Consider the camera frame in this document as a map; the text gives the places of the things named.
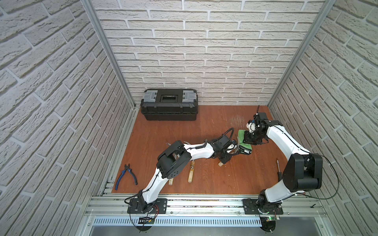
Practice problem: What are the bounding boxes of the green rag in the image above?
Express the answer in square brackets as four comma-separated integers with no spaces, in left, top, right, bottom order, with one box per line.
[237,130,253,155]

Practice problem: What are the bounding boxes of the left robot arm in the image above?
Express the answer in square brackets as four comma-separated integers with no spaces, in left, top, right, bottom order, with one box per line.
[137,135,237,208]

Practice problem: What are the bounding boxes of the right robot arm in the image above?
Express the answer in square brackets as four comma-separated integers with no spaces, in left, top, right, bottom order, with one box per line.
[238,112,323,211]

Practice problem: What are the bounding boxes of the black plastic toolbox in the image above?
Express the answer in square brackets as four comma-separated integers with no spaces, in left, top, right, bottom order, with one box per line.
[140,88,198,121]

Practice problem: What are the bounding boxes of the black handled screwdriver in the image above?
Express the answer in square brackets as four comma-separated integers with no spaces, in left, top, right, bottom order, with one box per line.
[276,159,283,182]

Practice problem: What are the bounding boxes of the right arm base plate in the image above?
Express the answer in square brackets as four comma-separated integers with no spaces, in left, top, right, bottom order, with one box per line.
[242,198,284,215]

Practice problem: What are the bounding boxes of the blue handled pliers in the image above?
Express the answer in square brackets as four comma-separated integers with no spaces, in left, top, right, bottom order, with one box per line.
[115,164,138,191]

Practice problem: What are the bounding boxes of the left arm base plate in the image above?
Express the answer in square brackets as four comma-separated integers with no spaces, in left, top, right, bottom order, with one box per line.
[127,198,168,214]

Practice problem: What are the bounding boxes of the aluminium front rail frame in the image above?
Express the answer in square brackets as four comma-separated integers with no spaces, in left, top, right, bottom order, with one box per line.
[76,194,336,236]

